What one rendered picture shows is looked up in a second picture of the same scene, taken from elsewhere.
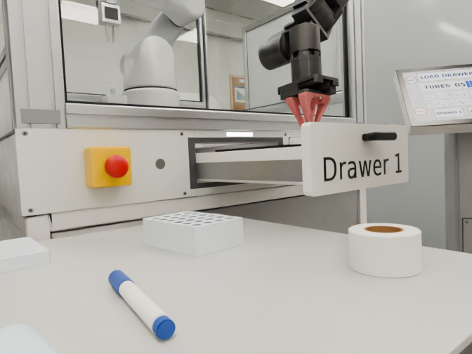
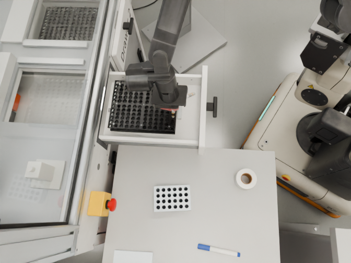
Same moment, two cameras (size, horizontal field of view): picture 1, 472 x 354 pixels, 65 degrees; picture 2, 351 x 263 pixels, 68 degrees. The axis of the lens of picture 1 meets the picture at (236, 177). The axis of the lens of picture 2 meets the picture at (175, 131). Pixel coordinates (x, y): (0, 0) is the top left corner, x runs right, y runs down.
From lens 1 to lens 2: 0.93 m
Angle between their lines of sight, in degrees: 73
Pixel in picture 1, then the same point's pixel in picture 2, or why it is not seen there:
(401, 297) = (259, 200)
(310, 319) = (252, 225)
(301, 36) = (169, 87)
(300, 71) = (170, 99)
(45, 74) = (62, 238)
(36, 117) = (74, 243)
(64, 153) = (85, 226)
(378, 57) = not seen: outside the picture
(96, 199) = not seen: hidden behind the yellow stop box
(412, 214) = not seen: outside the picture
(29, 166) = (84, 246)
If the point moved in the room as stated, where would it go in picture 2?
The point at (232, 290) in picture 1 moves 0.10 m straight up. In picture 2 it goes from (226, 224) to (230, 225)
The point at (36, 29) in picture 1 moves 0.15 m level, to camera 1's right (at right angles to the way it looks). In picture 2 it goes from (46, 245) to (97, 192)
